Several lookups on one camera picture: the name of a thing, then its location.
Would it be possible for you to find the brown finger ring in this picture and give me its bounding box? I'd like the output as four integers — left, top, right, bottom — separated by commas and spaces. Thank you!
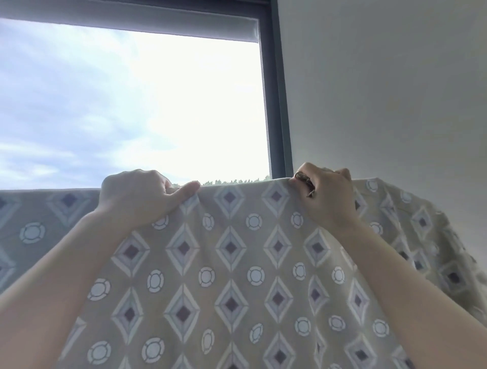
294, 171, 317, 198

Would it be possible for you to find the beige diamond-patterned bedsheet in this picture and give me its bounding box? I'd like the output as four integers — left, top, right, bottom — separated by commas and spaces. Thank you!
0, 176, 487, 369

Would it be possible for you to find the person's right hand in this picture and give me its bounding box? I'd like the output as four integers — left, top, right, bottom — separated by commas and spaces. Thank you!
288, 162, 360, 233

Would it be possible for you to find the person's left forearm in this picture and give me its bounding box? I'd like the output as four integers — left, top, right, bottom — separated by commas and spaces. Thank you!
0, 208, 134, 369

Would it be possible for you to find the dark grey window frame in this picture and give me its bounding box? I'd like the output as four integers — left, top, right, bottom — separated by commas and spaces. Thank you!
0, 0, 294, 180

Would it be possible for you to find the person's right forearm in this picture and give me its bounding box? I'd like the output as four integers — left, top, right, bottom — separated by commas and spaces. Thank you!
328, 220, 487, 369

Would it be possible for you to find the grey roller blind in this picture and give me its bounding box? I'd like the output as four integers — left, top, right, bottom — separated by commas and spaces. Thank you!
0, 5, 262, 43

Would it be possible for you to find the person's left hand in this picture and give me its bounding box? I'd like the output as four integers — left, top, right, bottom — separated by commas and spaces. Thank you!
96, 170, 201, 231

